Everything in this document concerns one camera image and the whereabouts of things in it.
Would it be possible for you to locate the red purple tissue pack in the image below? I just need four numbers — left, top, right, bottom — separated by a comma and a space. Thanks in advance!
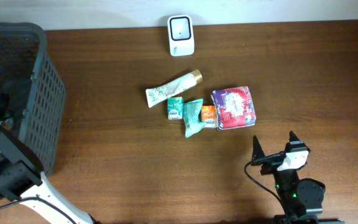
211, 86, 257, 130

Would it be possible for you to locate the orange pocket tissue pack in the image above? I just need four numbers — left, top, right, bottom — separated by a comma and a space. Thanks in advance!
201, 105, 218, 128

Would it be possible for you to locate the teal wet wipes pouch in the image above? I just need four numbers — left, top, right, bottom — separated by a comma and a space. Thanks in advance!
183, 98, 206, 138

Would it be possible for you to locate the teal pocket tissue pack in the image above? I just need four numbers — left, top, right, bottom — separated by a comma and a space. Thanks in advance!
167, 97, 184, 120

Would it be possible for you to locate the white bamboo print tube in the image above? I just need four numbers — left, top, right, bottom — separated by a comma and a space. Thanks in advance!
145, 70, 203, 108

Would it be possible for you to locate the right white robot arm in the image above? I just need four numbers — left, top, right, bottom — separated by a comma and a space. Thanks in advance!
244, 131, 342, 224

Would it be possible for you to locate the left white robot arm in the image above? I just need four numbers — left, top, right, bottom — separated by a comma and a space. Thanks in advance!
0, 121, 97, 224

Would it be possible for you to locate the white barcode scanner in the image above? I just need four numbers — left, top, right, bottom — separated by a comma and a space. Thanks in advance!
167, 15, 195, 57

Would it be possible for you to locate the grey plastic mesh basket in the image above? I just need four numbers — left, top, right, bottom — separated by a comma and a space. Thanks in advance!
0, 22, 67, 176

